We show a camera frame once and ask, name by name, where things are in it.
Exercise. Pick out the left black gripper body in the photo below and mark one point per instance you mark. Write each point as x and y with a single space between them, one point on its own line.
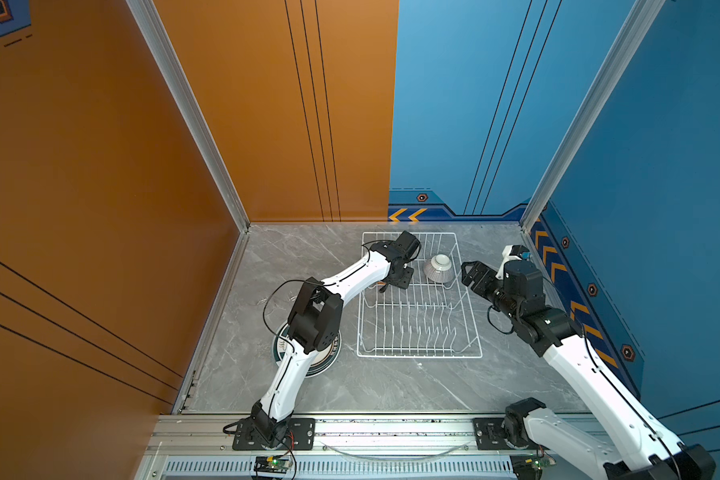
403 278

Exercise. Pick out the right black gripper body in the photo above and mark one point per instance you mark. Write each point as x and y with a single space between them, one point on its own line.
487 285

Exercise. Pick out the green red rimmed plate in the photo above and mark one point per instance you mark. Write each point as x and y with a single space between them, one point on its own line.
322 362

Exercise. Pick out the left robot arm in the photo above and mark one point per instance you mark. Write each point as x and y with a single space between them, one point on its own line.
314 322

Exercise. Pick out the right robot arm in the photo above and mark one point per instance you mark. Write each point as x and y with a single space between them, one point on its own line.
639 445

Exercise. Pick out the striped bowl white base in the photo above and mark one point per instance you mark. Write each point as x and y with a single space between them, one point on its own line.
439 269

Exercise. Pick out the right small circuit board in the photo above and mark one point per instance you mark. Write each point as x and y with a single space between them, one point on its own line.
531 467

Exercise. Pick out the green circuit board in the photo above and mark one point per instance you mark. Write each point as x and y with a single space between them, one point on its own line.
272 467

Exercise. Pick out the white wire dish rack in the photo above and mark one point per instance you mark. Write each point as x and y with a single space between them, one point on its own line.
427 320

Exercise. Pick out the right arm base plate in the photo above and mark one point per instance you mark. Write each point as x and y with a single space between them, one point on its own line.
494 433

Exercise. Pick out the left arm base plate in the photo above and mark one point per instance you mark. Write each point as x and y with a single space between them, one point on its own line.
294 433

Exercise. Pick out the aluminium front rail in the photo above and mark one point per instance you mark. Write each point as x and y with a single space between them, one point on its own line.
346 446

